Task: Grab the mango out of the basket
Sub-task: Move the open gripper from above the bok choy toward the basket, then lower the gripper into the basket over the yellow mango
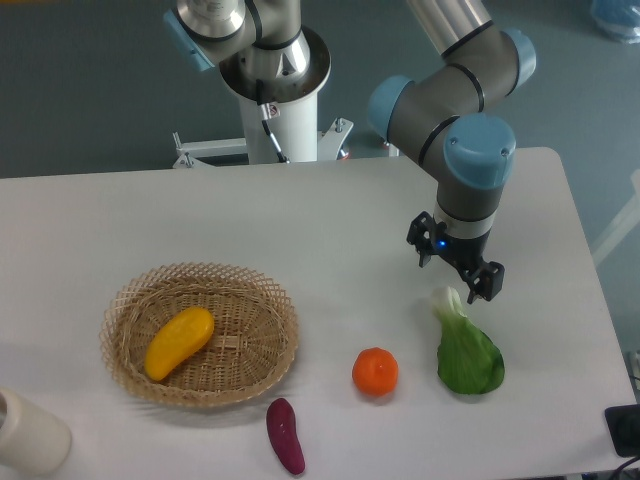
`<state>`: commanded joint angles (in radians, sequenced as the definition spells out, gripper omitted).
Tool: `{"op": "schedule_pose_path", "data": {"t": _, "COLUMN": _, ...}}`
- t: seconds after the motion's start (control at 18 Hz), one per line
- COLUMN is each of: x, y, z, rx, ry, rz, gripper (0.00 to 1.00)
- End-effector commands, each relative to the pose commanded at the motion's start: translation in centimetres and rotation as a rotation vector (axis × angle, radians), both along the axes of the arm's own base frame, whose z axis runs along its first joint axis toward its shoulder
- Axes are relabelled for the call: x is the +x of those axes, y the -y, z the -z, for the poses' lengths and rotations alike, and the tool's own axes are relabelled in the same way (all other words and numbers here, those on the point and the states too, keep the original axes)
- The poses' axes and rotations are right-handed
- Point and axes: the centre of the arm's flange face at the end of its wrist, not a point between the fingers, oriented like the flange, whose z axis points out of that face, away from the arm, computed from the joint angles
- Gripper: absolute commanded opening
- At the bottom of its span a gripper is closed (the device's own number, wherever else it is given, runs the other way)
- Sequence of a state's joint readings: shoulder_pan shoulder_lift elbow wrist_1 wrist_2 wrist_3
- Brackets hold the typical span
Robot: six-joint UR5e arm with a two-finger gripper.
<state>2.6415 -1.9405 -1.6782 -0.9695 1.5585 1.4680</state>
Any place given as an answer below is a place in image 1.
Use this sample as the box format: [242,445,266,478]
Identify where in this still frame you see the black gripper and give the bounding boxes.
[406,211,505,304]

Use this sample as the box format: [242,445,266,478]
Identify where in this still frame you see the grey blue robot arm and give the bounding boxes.
[164,1,536,300]

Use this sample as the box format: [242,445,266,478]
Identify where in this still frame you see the woven wicker basket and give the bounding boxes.
[100,263,298,409]

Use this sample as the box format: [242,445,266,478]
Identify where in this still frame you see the yellow mango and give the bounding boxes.
[144,306,215,381]

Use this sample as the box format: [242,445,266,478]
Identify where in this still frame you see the green bok choy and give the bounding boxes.
[430,287,505,395]

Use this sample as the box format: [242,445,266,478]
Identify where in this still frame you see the orange tangerine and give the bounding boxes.
[352,347,399,397]

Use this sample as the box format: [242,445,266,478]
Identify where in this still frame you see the black device at edge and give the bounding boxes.
[604,404,639,458]

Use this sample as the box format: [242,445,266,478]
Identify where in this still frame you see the purple sweet potato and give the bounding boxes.
[266,398,306,475]

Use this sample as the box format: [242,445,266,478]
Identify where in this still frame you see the blue plastic bag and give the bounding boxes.
[590,0,639,44]

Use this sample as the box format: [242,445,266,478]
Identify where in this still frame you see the cream cylindrical cup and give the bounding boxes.
[1,387,72,476]

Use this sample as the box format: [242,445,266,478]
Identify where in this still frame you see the white metal base frame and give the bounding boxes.
[171,117,401,170]

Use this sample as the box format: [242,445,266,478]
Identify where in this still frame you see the black pedestal cable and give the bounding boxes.
[254,78,291,165]

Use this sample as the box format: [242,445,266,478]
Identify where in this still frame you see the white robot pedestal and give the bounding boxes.
[219,26,331,164]

